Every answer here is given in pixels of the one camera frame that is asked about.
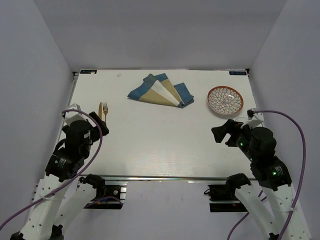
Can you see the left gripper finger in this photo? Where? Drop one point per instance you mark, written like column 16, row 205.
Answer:
column 101, row 125
column 94, row 117

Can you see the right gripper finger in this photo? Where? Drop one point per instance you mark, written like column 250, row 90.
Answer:
column 219, row 132
column 234, row 129

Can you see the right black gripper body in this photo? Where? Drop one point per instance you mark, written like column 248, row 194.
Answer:
column 242, row 143

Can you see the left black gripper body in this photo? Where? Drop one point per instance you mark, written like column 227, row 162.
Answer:
column 86, row 150

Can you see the blue beige cloth placemat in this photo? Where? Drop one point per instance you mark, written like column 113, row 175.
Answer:
column 157, row 89

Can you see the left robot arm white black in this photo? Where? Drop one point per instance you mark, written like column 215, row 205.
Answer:
column 65, row 192

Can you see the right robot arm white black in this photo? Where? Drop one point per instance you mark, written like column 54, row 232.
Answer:
column 282, row 221

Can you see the gold knife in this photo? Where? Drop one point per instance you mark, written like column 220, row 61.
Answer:
column 100, row 110

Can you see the gold fork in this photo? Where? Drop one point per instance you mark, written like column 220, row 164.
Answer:
column 105, row 111

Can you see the patterned ceramic plate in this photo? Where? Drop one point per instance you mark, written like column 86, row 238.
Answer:
column 225, row 100

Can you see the left blue corner sticker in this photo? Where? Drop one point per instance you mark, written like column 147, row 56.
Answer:
column 88, row 71

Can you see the blue corner sticker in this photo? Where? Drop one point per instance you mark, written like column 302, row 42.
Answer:
column 88, row 71
column 238, row 73

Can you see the right blue corner sticker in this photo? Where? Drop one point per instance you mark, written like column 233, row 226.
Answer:
column 238, row 73

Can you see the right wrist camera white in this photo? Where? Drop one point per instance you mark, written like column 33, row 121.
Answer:
column 254, row 119

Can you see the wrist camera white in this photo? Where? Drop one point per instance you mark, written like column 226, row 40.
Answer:
column 71, row 116
column 254, row 119

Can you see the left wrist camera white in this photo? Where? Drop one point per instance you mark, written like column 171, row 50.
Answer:
column 71, row 116

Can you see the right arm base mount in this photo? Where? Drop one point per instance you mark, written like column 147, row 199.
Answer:
column 221, row 200

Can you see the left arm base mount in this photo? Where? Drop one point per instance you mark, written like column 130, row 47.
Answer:
column 111, row 197

